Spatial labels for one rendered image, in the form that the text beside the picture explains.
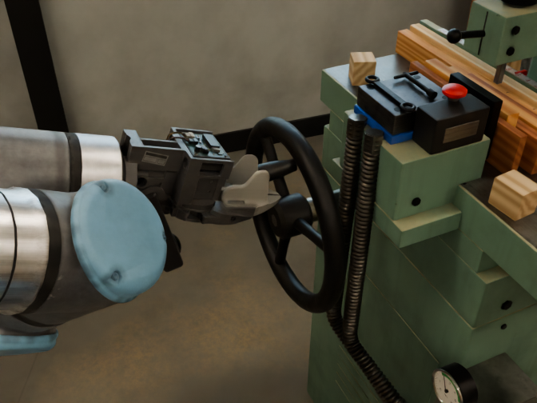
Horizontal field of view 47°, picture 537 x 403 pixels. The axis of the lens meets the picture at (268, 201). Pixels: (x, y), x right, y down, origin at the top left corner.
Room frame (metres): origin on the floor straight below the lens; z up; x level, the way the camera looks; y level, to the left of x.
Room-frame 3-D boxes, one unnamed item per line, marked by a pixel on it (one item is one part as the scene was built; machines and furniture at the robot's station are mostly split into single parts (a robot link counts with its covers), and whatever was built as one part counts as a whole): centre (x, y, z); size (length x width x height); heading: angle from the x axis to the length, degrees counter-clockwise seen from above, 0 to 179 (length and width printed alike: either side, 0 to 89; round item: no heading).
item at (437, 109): (0.69, -0.19, 0.99); 0.13 x 0.11 x 0.06; 25
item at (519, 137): (0.77, -0.27, 0.93); 0.24 x 0.01 x 0.06; 25
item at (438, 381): (0.51, -0.26, 0.65); 0.06 x 0.04 x 0.08; 25
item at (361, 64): (0.94, -0.15, 0.92); 0.04 x 0.04 x 0.04; 4
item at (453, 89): (0.67, -0.23, 1.02); 0.03 x 0.03 x 0.01
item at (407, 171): (0.70, -0.19, 0.91); 0.15 x 0.14 x 0.09; 25
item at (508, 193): (0.60, -0.30, 0.92); 0.04 x 0.03 x 0.04; 31
